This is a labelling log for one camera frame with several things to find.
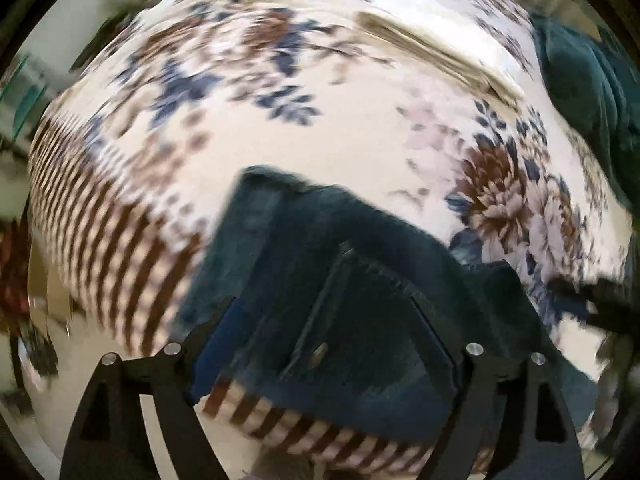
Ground cream folded cloth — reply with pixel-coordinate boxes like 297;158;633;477
358;8;524;107

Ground dark teal folded garment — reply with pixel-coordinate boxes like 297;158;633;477
529;12;639;214

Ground floral fleece bed blanket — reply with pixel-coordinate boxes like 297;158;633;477
28;0;639;479

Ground dark blue denim jeans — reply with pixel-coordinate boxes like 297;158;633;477
172;167;597;444

